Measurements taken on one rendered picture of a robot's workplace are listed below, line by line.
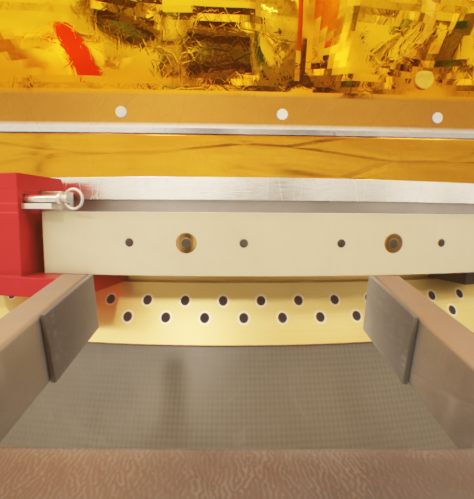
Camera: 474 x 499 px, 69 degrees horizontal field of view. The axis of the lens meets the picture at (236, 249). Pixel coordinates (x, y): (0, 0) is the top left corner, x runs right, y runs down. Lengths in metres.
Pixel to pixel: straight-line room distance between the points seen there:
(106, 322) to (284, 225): 0.17
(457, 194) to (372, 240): 0.13
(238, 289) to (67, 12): 0.27
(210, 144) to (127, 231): 0.14
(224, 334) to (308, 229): 0.11
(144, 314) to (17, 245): 0.11
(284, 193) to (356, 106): 0.13
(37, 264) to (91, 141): 0.14
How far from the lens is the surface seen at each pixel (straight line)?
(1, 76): 0.42
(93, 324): 0.17
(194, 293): 0.30
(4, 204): 0.30
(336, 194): 0.31
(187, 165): 0.35
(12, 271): 0.30
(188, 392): 0.29
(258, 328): 0.29
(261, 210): 0.31
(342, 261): 0.27
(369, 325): 0.16
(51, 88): 0.40
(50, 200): 0.28
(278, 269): 0.26
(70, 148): 0.38
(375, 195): 0.33
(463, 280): 0.36
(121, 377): 0.31
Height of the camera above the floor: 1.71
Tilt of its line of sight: 6 degrees down
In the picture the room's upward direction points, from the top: straight up
